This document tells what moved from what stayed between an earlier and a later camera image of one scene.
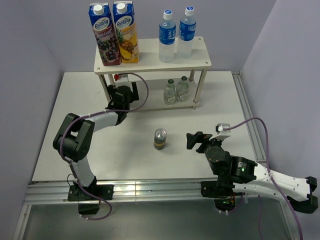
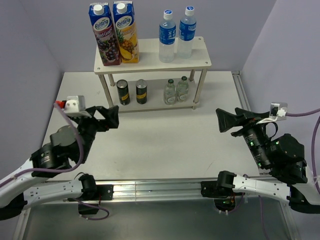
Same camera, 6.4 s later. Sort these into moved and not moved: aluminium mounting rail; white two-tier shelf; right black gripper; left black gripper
Moved: right black gripper; left black gripper
Not moved: white two-tier shelf; aluminium mounting rail
